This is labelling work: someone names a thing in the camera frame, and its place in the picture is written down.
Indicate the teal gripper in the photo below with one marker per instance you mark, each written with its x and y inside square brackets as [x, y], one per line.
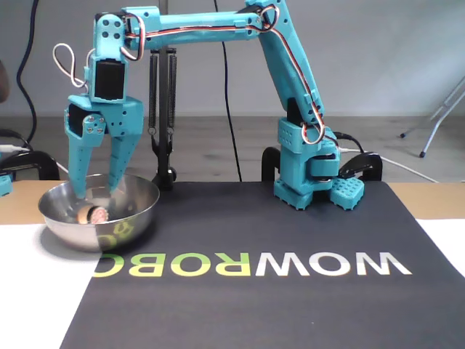
[121, 116]

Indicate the small wooden ball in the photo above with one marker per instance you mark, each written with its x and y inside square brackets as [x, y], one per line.
[92, 214]

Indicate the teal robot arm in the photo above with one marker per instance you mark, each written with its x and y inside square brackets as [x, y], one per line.
[203, 22]

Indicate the teal leader arm base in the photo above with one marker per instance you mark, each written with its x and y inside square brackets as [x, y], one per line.
[4, 185]

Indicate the metal bowl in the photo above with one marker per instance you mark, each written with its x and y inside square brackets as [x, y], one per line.
[138, 203]

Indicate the operator hand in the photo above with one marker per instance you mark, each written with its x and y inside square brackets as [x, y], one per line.
[3, 81]

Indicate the black table clamp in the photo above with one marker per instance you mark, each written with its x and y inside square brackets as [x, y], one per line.
[367, 161]
[269, 163]
[40, 160]

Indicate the black mat with WOWROBO print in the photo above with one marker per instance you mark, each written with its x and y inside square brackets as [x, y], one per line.
[218, 320]

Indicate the white metal stand legs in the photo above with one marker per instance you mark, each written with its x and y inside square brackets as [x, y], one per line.
[435, 128]

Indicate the black camera stand with springs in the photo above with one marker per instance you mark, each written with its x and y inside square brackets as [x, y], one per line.
[163, 109]

